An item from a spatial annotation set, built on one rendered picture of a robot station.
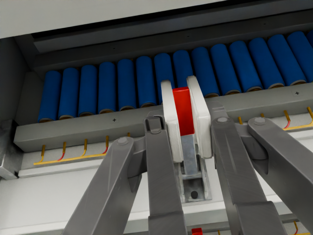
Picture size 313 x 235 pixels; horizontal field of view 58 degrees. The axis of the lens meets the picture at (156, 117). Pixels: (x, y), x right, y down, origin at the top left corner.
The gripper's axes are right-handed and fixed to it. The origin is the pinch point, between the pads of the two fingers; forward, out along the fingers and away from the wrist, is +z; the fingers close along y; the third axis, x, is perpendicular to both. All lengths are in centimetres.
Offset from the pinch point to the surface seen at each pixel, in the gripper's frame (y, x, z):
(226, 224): 4.1, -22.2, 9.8
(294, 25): 13.0, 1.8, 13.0
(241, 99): 5.5, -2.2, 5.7
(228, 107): 4.2, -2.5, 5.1
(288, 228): 12.6, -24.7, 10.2
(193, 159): 0.3, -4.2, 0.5
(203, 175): 0.9, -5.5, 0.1
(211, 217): 1.2, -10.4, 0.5
